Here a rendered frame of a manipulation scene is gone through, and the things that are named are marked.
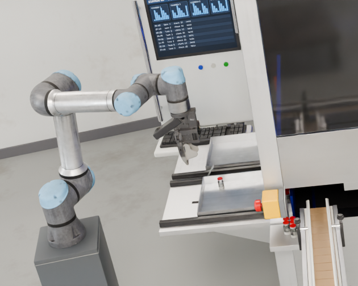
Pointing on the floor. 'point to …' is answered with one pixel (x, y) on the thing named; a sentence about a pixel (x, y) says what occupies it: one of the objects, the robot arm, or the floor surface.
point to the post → (263, 118)
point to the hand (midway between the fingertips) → (184, 161)
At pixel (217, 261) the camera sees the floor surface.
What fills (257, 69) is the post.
